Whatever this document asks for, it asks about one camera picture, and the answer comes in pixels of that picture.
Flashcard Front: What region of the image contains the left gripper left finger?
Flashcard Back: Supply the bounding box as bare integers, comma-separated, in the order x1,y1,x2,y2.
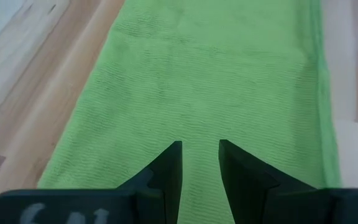
0,140,183,224

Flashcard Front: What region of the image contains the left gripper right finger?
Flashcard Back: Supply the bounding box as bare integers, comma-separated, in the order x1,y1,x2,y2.
218,139,358,224

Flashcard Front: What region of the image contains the green microfiber towel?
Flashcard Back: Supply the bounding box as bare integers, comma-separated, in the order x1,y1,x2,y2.
37,0,343,224

